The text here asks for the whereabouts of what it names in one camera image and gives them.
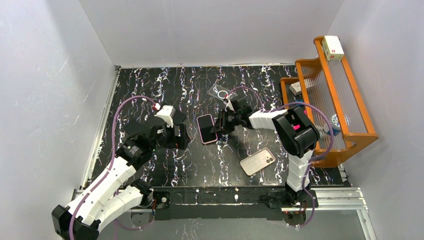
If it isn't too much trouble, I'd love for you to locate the pink phone case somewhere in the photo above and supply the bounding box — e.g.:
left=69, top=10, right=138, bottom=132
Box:
left=196, top=113, right=219, bottom=145

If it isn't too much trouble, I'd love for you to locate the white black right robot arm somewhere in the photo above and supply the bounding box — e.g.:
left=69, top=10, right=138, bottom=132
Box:
left=211, top=97, right=320, bottom=205

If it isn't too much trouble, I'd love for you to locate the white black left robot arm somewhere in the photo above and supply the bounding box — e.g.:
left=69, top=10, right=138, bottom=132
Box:
left=51, top=108, right=191, bottom=240

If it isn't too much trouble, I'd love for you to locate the clear magsafe phone case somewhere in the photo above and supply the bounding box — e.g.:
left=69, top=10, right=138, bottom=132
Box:
left=207, top=83, right=238, bottom=103

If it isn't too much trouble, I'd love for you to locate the beige phone case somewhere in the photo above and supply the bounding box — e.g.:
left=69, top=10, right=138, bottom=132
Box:
left=240, top=148, right=276, bottom=176

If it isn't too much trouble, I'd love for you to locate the grey white small box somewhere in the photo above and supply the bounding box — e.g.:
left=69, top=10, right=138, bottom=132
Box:
left=289, top=81, right=302, bottom=96

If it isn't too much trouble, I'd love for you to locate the orange wooden shelf rack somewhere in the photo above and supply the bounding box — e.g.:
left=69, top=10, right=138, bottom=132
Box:
left=280, top=36, right=379, bottom=168

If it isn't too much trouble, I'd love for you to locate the blue white tape roll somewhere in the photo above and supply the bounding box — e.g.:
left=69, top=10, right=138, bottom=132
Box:
left=323, top=114, right=341, bottom=136

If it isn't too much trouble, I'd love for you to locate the white box with red label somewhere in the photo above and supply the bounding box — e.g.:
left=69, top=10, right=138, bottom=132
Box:
left=321, top=35, right=344, bottom=61

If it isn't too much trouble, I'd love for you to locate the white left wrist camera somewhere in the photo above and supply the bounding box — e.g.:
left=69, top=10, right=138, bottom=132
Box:
left=154, top=105, right=176, bottom=127

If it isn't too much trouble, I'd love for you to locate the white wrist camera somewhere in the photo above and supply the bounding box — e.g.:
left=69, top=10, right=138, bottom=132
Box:
left=154, top=105, right=176, bottom=127
left=223, top=93, right=234, bottom=111

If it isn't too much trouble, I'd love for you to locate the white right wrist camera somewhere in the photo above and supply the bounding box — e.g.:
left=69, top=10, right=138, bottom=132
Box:
left=223, top=93, right=234, bottom=111

